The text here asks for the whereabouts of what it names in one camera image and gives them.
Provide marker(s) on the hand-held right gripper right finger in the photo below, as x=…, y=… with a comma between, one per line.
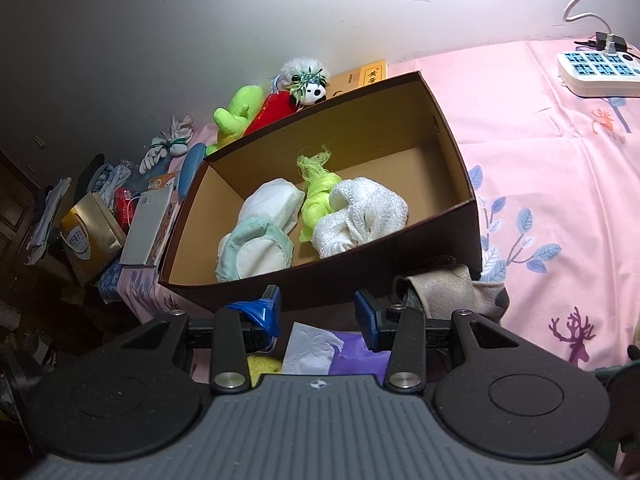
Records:
x=369, y=322

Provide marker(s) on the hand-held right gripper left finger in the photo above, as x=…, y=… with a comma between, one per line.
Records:
x=262, y=310

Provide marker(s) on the yellow sponge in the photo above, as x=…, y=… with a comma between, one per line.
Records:
x=265, y=365

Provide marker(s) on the mint green cloth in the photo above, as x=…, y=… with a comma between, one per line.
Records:
x=255, y=255

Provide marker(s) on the white terry towel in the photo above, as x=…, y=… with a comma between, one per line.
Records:
x=360, y=215

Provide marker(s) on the white soft pad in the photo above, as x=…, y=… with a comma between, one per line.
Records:
x=272, y=202

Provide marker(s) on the neon yellow mesh cloth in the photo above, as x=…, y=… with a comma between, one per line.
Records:
x=317, y=200

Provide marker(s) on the brown cardboard box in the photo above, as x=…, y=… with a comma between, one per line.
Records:
x=400, y=125

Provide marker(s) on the white tissue paper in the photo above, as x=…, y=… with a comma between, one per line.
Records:
x=310, y=350

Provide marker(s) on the grey beige cloth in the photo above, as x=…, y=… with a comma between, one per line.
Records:
x=450, y=285

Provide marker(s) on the grey flat box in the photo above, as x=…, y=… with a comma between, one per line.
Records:
x=145, y=230

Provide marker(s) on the blue patterned cloth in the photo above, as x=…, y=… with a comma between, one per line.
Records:
x=110, y=282

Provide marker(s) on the blue glasses case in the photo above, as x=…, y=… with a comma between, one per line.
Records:
x=192, y=170

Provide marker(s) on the orange book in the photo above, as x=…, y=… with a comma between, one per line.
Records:
x=165, y=180

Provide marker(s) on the red packet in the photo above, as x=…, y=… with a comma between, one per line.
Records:
x=125, y=205

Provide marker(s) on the gold gift bag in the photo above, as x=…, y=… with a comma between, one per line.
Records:
x=90, y=240

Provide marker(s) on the blue striped cloth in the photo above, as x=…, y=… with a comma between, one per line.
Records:
x=110, y=180

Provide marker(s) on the lime green plush toy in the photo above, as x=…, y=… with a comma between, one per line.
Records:
x=235, y=110

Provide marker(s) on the red plush toy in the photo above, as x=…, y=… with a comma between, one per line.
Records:
x=272, y=107

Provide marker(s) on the dark green object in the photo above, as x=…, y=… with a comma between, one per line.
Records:
x=90, y=172

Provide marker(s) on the panda plush toy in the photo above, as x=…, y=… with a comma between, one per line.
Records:
x=315, y=91

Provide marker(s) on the pink printed bed sheet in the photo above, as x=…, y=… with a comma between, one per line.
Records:
x=550, y=185

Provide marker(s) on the stack of papers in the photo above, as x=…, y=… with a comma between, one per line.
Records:
x=50, y=215

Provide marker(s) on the yellow printed box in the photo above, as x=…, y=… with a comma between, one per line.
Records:
x=360, y=77

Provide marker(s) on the dark phone stand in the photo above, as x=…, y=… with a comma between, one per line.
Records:
x=624, y=395

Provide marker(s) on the dark wooden cabinet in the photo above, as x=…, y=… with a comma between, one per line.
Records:
x=15, y=210

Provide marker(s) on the white power strip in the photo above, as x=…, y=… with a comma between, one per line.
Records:
x=595, y=72

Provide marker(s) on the black power adapter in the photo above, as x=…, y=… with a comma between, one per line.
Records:
x=618, y=41

